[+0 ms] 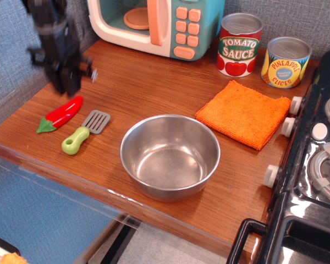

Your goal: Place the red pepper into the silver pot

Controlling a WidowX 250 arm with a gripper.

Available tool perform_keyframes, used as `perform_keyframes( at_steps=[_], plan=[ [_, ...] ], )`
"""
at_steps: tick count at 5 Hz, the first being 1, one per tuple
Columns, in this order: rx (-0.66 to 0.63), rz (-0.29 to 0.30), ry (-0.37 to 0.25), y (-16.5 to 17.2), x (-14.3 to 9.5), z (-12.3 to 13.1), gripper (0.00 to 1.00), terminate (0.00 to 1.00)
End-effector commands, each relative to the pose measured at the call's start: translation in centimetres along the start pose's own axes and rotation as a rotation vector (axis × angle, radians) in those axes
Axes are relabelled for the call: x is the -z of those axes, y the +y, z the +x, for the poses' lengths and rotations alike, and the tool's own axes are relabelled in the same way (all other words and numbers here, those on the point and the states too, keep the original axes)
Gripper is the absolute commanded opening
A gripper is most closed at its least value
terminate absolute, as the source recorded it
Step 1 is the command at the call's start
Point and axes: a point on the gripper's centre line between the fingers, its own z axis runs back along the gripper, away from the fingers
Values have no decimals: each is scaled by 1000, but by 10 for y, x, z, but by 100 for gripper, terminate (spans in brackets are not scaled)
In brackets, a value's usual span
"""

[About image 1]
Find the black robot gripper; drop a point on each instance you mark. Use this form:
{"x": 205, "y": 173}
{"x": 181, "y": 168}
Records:
{"x": 60, "y": 56}

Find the red toy chili pepper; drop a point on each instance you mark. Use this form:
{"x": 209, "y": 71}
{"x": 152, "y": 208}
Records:
{"x": 58, "y": 117}

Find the green handled grey toy spatula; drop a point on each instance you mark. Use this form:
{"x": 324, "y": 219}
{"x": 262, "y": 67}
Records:
{"x": 94, "y": 123}

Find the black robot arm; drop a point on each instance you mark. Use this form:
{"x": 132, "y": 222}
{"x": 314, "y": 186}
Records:
{"x": 44, "y": 12}

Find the silver metal pot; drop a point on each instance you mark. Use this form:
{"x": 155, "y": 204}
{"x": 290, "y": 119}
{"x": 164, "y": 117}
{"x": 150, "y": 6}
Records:
{"x": 170, "y": 157}

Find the toy microwave oven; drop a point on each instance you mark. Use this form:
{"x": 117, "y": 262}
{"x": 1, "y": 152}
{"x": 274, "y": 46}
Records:
{"x": 175, "y": 29}

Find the clear acrylic barrier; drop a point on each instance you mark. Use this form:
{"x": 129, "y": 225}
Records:
{"x": 74, "y": 221}

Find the tomato sauce can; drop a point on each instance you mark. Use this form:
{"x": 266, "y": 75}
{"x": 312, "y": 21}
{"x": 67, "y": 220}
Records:
{"x": 238, "y": 45}

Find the orange fuzzy object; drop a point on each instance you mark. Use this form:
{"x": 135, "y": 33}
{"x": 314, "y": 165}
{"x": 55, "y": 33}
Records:
{"x": 13, "y": 258}

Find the orange folded cloth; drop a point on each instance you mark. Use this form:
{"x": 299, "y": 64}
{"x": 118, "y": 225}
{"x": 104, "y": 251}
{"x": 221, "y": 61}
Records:
{"x": 244, "y": 114}

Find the pineapple slices can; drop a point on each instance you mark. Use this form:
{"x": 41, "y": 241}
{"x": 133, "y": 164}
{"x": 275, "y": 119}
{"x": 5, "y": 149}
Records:
{"x": 285, "y": 62}

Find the white stove knob middle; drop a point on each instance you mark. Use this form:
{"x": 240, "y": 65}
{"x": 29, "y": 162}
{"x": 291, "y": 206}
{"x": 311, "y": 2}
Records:
{"x": 287, "y": 126}

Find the white stove knob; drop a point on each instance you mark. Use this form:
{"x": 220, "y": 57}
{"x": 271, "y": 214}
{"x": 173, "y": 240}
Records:
{"x": 287, "y": 126}
{"x": 295, "y": 105}
{"x": 270, "y": 175}

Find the white stove knob lower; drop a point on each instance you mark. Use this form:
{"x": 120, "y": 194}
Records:
{"x": 270, "y": 175}

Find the white stove knob upper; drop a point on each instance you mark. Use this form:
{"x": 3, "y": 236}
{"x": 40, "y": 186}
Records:
{"x": 295, "y": 105}

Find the black toy stove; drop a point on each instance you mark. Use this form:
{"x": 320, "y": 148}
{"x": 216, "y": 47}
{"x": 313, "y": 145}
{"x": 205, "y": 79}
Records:
{"x": 298, "y": 225}

